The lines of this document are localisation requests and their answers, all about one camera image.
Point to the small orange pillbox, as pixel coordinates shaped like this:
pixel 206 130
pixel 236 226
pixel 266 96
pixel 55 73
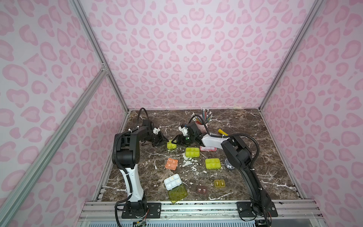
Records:
pixel 171 164

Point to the pink pencil cup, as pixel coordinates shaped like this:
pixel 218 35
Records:
pixel 202 127

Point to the small yellow pillbox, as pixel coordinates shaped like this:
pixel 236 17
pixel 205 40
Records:
pixel 220 183

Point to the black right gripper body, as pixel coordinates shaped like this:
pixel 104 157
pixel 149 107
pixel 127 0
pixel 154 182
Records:
pixel 185 137

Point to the pink red rectangular pillbox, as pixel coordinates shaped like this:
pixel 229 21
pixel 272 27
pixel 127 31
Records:
pixel 208 148

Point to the green pillbox front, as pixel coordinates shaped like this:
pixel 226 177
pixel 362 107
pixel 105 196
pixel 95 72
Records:
pixel 175 188

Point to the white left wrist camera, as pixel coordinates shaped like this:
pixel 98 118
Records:
pixel 156 131

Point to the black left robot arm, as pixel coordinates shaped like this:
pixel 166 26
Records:
pixel 126 156

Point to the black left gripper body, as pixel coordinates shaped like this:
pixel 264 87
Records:
pixel 160 136

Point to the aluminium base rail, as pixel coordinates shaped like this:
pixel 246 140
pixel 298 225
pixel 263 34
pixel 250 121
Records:
pixel 290 213

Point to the yellow glue stick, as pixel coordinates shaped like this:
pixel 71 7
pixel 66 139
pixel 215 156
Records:
pixel 222 132

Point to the pencils in cup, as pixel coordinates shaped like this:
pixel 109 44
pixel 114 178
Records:
pixel 203 117

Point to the small dark red pillbox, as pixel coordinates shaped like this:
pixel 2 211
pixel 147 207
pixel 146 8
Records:
pixel 201 189

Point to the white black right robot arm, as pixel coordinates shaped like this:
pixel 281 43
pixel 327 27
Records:
pixel 241 151

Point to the green pillbox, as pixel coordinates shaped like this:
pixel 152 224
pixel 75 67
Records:
pixel 175 188
pixel 212 164
pixel 192 152
pixel 171 146

